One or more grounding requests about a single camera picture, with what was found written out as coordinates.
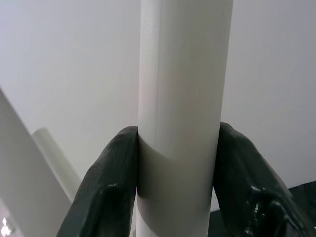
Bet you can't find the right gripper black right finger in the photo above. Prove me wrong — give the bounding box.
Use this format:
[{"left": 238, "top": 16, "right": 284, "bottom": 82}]
[{"left": 212, "top": 121, "right": 316, "bottom": 237}]

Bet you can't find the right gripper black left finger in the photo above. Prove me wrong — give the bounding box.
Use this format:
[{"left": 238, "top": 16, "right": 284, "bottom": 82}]
[{"left": 56, "top": 125, "right": 139, "bottom": 237}]

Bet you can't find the white plastic table leg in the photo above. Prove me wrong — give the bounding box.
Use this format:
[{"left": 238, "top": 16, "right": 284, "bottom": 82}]
[
  {"left": 134, "top": 0, "right": 234, "bottom": 237},
  {"left": 31, "top": 127, "right": 81, "bottom": 202},
  {"left": 0, "top": 87, "right": 75, "bottom": 237}
]

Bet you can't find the black table cloth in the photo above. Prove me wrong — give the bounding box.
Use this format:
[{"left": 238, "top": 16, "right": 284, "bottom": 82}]
[{"left": 208, "top": 181, "right": 316, "bottom": 237}]

